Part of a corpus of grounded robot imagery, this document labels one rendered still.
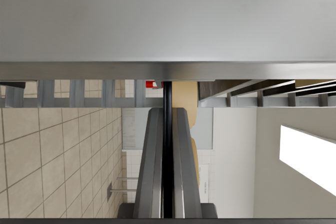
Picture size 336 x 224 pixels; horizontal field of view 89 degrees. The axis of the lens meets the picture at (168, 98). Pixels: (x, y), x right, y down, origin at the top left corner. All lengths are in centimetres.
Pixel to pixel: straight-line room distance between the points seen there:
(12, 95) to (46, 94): 10
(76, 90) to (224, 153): 390
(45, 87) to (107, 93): 18
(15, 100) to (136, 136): 348
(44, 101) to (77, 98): 10
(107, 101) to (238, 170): 416
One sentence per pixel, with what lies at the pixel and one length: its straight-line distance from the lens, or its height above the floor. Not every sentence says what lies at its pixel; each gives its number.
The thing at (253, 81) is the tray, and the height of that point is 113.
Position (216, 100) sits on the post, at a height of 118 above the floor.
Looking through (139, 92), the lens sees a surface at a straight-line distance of 51.
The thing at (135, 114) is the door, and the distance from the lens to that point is 391.
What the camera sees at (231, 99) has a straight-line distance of 51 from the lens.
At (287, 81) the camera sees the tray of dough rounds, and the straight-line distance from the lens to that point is 31.
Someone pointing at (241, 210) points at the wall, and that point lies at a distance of 502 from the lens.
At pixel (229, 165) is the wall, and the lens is 439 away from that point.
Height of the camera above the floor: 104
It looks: level
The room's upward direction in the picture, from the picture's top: 90 degrees clockwise
